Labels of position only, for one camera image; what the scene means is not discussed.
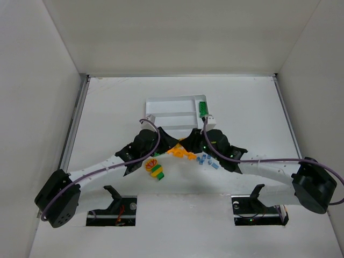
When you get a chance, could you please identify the flower lego stack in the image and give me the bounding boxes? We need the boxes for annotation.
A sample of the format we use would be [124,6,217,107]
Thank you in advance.
[145,159,164,181]

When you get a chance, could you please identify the green lego plate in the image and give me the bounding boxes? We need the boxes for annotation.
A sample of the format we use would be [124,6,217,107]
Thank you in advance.
[198,101,209,118]

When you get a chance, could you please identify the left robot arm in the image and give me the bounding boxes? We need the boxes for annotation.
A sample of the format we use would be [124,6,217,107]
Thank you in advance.
[34,127,178,228]

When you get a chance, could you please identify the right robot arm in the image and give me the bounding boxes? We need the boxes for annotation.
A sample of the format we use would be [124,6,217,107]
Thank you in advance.
[180,129,337,214]

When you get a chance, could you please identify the orange lego pieces pile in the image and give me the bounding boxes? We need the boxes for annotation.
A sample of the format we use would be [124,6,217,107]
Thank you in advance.
[167,144,197,160]

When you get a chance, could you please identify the light blue lego pieces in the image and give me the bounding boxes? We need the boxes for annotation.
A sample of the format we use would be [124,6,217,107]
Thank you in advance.
[196,154,219,169]

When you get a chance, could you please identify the white divided sorting tray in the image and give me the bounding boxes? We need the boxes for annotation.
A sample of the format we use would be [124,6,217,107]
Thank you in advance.
[145,95,207,139]

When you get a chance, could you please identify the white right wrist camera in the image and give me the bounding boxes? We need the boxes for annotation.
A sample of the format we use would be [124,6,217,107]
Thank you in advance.
[202,114,217,131]

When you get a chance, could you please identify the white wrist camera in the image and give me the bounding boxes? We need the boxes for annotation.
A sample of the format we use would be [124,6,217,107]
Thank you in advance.
[202,114,217,131]
[146,114,156,124]

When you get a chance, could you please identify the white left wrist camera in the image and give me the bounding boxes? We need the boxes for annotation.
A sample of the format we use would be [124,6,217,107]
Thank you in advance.
[146,114,156,124]

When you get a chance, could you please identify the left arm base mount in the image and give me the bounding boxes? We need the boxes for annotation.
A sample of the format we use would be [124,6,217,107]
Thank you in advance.
[86,185,137,227]

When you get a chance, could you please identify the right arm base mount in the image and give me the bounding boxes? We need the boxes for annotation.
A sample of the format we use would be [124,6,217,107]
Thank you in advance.
[231,184,289,226]

